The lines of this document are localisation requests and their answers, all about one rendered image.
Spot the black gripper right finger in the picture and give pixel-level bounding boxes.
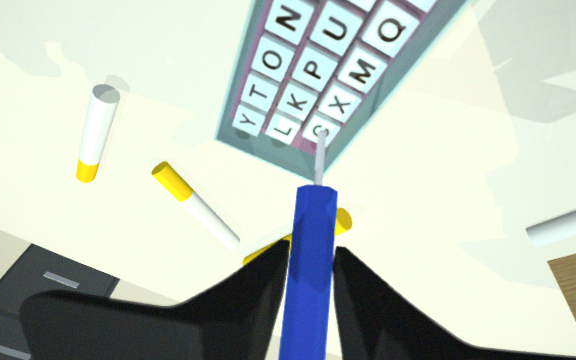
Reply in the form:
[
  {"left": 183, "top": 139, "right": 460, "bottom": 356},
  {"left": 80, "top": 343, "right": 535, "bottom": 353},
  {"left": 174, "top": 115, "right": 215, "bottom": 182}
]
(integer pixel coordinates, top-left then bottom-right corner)
[{"left": 332, "top": 246, "right": 576, "bottom": 360}]

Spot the blue stylus with grey tip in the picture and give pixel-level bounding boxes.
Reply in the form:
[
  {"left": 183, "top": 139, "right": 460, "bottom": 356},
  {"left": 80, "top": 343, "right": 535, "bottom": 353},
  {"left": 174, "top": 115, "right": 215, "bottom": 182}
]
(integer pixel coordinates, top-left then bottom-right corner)
[{"left": 278, "top": 129, "right": 338, "bottom": 360}]

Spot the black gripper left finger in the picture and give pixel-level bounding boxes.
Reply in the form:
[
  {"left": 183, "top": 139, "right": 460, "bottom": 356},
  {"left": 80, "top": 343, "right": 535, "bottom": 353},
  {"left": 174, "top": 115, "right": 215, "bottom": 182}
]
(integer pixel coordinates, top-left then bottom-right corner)
[{"left": 19, "top": 239, "right": 290, "bottom": 360}]

